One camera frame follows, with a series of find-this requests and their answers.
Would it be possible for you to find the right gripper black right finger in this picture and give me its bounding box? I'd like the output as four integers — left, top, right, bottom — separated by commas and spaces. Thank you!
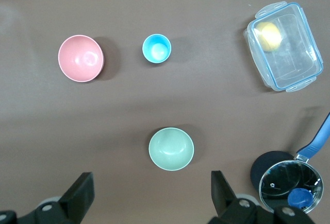
205, 170, 318, 224

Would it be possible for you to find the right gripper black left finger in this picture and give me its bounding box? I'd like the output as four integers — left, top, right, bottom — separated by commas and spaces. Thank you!
0, 171, 95, 224

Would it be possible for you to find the pale green bowl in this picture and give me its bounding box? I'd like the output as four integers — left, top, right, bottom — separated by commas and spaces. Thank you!
148, 127, 195, 171

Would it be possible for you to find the small blue bowl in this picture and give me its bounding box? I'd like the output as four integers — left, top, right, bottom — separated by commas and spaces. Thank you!
142, 33, 172, 64

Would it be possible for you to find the pink bowl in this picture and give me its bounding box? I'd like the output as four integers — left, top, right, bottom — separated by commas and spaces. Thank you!
57, 35, 105, 82

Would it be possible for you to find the glass lid with blue knob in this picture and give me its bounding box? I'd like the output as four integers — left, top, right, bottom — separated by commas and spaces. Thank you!
258, 159, 324, 214

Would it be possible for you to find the clear plastic container blue seal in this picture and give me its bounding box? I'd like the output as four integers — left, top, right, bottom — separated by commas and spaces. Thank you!
243, 1, 324, 93

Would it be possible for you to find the yellow round food item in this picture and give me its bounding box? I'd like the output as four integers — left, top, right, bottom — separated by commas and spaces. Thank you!
254, 22, 282, 52

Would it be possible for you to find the dark saucepan with blue handle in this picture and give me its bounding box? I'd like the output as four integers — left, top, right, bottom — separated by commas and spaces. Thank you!
250, 110, 330, 201

